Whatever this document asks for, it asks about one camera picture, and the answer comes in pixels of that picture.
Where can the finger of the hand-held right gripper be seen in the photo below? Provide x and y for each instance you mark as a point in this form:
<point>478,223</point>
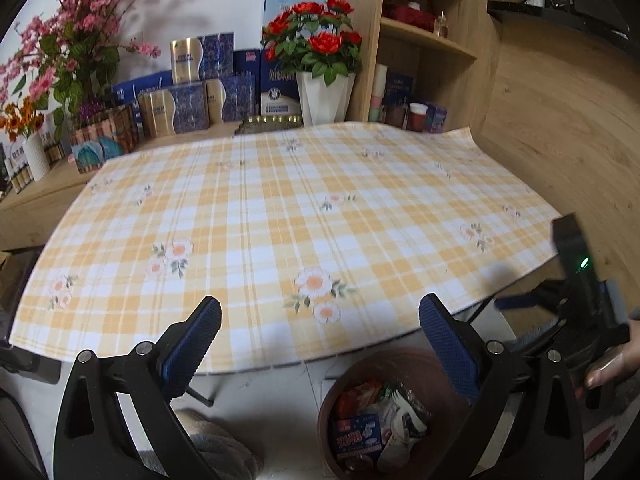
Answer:
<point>515,302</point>
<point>535,337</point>

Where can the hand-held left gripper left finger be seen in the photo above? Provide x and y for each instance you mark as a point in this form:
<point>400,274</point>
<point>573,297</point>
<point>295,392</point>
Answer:
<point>192,345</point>

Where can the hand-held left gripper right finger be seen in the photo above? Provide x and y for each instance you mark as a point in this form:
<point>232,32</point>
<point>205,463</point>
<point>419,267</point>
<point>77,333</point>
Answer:
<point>450,345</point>

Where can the brown round bin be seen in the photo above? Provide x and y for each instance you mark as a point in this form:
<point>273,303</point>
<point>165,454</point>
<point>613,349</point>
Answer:
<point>380,360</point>

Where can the red snack wrapper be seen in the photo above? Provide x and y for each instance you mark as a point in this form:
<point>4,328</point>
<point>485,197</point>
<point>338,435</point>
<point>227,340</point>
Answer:
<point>357,397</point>

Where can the blue box with red print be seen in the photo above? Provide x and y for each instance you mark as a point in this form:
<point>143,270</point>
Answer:
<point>355,435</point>

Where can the person's right hand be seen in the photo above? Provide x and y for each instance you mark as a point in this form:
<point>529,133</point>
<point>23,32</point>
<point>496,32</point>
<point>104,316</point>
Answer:
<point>607,367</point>

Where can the grey fuzzy slipper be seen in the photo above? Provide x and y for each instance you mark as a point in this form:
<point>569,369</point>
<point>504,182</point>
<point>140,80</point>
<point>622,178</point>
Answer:
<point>220,445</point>

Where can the red printed cloth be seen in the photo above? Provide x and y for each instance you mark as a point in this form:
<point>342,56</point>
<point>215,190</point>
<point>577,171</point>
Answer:
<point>610,435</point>

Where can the yellow plaid floral tablecloth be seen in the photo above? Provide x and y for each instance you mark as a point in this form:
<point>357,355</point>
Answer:
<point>300,200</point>

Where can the red paper cup white rim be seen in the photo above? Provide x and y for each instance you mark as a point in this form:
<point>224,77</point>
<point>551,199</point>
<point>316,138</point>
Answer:
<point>417,117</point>

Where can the teal printed box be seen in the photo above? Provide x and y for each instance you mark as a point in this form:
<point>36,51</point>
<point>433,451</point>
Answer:
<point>95,155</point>

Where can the wooden fence flower planter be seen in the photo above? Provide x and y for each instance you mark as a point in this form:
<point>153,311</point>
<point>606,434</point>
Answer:
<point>107,125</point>

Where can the gold and blue gift box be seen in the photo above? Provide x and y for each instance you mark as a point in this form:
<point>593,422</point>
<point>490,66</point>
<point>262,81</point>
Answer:
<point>172,110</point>
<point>202,57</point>
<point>230,100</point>

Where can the tray of gold capped bottles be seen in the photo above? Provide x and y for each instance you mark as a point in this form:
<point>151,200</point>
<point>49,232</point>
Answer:
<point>272,122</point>

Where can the blue printed box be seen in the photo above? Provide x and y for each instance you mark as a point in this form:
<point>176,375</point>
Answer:
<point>400,90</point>

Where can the orange flowers in white vase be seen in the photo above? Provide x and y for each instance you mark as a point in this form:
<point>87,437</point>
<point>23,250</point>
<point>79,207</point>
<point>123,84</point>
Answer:
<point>17,175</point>

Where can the white ribbed vase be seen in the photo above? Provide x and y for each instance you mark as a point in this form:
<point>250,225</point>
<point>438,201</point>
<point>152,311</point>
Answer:
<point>36,157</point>

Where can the stack of pastel paper cups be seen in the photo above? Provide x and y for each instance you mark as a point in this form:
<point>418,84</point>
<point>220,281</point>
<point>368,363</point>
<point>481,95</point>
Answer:
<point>379,92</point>

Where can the black counter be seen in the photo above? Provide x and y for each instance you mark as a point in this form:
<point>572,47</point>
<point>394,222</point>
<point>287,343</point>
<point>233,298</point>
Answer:
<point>590,20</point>

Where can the blue paper bag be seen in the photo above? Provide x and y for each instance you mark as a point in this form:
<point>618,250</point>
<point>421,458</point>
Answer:
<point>135,87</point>

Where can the blue and white box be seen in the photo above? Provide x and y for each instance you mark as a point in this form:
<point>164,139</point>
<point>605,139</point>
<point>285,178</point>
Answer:
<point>277,95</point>

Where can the white faceted vase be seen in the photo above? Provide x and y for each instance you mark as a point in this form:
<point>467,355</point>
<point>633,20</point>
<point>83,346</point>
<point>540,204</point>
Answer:
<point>322,100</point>

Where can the orange flower bunch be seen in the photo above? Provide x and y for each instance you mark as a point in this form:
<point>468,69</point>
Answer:
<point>22,120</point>

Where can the dark blue box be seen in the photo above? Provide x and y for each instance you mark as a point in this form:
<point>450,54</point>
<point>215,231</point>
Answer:
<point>247,65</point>

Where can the small glass bottle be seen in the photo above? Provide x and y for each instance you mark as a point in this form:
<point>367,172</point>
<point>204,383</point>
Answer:
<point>440,25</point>

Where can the wooden shelf unit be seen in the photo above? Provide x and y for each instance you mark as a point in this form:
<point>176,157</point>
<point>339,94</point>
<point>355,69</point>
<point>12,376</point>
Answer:
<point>360,35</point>

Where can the red basket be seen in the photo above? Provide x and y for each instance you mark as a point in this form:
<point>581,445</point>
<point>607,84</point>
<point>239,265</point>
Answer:
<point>407,12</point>

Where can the red rose bouquet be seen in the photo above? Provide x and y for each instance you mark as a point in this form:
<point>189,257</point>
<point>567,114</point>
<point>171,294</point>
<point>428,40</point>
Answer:
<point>310,42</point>

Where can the light blue tall box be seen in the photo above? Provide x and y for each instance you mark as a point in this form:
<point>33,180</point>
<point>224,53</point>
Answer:
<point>280,5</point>

